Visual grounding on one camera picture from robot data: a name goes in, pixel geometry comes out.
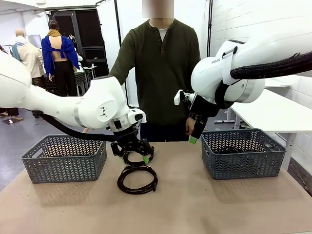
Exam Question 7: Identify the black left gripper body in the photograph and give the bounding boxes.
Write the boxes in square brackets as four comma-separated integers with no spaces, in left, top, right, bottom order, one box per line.
[113,129,144,151]

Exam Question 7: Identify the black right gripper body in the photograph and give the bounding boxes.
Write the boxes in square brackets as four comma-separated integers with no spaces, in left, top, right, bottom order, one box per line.
[189,95,220,122]

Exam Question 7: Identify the thin black USB cable coil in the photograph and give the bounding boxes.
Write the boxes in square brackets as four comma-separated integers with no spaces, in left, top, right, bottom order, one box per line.
[121,145,156,167]

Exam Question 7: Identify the large black cable coil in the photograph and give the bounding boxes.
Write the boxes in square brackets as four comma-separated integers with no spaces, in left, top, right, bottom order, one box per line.
[117,164,158,195]

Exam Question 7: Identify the person's left hand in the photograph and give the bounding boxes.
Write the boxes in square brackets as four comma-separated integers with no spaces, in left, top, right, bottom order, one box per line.
[184,117,195,135]

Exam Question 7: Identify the person in green sweater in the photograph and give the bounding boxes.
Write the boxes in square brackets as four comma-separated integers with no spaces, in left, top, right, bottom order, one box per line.
[108,0,202,142]

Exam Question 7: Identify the grey plastic lattice basket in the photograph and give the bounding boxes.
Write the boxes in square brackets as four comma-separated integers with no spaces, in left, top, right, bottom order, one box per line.
[20,133,107,184]
[201,128,288,180]

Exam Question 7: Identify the background white desk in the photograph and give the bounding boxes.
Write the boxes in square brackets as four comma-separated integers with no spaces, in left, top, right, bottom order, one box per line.
[75,64,98,96]

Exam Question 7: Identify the black light stand pole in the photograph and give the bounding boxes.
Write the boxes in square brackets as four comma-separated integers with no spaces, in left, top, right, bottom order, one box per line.
[206,0,213,58]

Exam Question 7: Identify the white photo backdrop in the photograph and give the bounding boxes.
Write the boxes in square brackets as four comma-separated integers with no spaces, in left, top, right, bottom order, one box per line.
[95,0,208,105]

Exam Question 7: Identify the white humanoid robot figure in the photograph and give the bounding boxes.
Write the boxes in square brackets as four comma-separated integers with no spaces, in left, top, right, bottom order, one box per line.
[68,34,83,65]

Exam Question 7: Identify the black backdrop stand pole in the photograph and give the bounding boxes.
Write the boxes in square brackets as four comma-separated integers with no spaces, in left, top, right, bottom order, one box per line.
[95,0,127,86]

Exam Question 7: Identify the dark glass door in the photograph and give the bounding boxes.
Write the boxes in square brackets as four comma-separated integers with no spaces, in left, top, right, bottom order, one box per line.
[50,9,105,83]

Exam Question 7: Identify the mannequin with blue jacket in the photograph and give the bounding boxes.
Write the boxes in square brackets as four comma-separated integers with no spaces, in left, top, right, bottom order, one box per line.
[40,20,81,97]

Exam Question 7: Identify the mannequin with beige jacket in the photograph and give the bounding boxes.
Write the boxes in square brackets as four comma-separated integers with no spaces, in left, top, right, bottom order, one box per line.
[12,29,46,88]

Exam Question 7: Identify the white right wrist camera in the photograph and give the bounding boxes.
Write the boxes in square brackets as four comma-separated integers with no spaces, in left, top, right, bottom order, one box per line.
[174,89,195,106]

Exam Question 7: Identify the left arm black cable sleeve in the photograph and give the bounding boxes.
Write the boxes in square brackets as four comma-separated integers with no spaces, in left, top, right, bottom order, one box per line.
[39,112,117,142]

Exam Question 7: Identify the arm black cable sleeve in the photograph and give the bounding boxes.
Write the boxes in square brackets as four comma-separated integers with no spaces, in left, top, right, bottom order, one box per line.
[214,51,312,110]
[39,112,117,142]

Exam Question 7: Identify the white cable strap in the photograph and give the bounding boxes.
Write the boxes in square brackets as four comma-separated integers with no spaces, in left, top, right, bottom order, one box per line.
[221,46,238,85]

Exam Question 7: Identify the right arm black cable sleeve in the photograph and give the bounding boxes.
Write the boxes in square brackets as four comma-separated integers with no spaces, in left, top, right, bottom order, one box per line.
[214,51,312,110]

